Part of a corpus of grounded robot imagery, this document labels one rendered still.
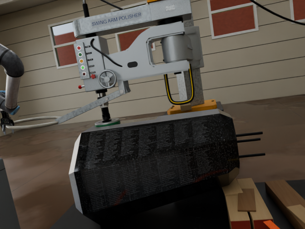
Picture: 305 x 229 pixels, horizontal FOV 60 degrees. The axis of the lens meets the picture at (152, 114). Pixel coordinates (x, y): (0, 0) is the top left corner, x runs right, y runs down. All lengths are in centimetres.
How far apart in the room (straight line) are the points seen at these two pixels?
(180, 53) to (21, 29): 866
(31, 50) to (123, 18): 810
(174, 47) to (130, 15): 41
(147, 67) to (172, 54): 22
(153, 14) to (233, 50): 597
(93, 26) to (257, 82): 638
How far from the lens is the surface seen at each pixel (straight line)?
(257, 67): 798
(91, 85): 220
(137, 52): 211
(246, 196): 201
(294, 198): 228
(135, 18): 213
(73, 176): 202
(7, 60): 190
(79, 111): 232
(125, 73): 212
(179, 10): 209
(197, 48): 270
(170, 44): 209
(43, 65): 983
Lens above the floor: 115
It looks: 8 degrees down
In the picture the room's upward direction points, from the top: 9 degrees counter-clockwise
